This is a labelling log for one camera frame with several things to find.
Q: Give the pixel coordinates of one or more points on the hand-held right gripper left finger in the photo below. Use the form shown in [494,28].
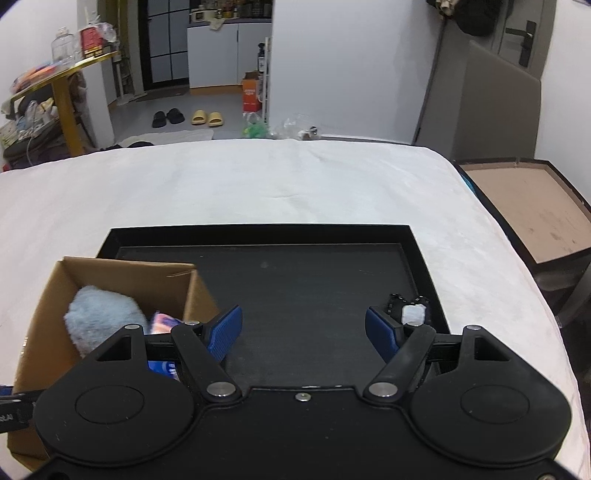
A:
[226,332]

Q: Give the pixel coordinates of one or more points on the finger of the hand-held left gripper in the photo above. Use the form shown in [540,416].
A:
[18,401]

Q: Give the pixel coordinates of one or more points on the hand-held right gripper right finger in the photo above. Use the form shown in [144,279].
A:
[381,334]

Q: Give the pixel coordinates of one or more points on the purple tissue packet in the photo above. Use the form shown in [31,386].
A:
[162,323]

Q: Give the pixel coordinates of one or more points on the black tray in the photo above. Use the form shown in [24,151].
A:
[300,300]

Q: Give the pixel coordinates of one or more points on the brown cardboard box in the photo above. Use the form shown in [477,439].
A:
[41,323]

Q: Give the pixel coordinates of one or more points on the blue fluffy plush ball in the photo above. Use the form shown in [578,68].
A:
[101,309]

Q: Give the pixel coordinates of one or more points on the black framed cork board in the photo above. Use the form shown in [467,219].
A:
[531,207]

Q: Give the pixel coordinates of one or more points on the white floor mat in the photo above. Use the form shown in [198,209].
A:
[175,136]

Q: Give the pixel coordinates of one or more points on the green plastic bag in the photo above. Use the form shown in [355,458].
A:
[255,130]

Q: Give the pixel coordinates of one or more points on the dark clothes pile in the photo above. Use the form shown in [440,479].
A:
[138,144]

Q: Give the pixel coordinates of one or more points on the yellow slipper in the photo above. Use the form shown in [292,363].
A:
[215,120]
[198,117]

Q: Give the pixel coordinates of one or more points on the clear plastic bag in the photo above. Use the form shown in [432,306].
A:
[291,127]

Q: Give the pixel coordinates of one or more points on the black slipper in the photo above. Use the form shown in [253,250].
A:
[159,120]
[175,116]

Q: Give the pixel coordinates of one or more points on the orange carton box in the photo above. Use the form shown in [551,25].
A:
[250,97]

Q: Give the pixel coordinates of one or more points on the dark grey leaning board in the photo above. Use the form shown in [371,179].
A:
[443,92]

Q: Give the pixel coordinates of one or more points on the grey padded panel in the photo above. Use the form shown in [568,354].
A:
[498,106]

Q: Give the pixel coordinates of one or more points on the white narrow rack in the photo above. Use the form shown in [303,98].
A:
[268,78]

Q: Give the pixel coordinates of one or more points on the dark spray bottle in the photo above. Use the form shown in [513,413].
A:
[262,60]

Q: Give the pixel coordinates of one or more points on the white kitchen cabinet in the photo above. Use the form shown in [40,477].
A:
[212,55]

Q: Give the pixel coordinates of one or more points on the yellow round table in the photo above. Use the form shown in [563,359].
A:
[64,106]

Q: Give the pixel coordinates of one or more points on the black framed glass door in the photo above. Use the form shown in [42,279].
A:
[161,37]

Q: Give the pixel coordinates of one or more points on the beige cloth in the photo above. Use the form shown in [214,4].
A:
[218,25]

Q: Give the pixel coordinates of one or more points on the small white appliance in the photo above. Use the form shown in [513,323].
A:
[200,16]

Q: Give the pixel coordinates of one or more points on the colourful plastic packet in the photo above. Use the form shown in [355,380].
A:
[34,76]

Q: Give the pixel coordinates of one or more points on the crumpled clear bag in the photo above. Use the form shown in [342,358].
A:
[108,34]

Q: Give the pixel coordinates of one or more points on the red carton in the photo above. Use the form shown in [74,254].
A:
[91,41]

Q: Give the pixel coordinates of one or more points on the clear glass jar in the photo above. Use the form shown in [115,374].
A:
[62,46]

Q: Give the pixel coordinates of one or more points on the dark hanging clothes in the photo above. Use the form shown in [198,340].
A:
[478,16]

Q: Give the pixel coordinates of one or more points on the grey door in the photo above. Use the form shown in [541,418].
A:
[508,18]

